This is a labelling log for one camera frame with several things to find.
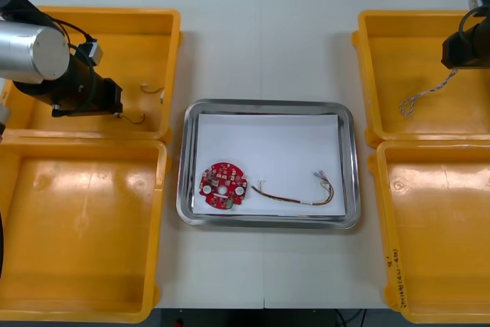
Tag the steel tray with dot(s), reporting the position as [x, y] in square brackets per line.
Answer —
[183, 174]

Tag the silver and black right arm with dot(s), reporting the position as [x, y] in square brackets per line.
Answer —
[480, 32]

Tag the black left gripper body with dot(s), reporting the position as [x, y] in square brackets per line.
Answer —
[109, 97]

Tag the round red circuit board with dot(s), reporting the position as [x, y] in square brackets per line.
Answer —
[226, 174]

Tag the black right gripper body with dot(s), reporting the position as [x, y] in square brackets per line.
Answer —
[457, 51]

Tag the white paper sheet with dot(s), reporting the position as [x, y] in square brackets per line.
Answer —
[268, 143]

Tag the yellow-orange plastic bin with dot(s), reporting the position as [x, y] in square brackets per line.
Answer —
[95, 265]
[95, 55]
[406, 66]

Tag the silver and black left arm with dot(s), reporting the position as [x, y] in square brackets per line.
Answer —
[34, 51]

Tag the yellow-orange bin with handwriting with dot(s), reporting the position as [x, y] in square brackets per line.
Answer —
[428, 246]

